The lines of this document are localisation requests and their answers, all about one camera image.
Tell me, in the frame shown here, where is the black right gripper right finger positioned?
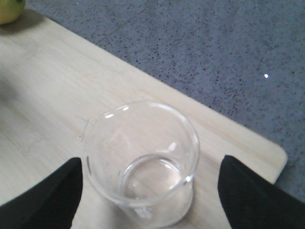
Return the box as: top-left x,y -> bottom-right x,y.
218,155 -> 305,229

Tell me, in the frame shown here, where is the yellow lemon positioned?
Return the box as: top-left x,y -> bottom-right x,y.
0,0 -> 26,25

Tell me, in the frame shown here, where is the light wooden cutting board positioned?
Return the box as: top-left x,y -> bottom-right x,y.
0,10 -> 287,229

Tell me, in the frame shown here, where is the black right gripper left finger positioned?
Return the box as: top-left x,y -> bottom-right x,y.
0,157 -> 82,229

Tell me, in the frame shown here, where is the small glass beaker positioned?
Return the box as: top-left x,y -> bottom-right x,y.
84,101 -> 200,228

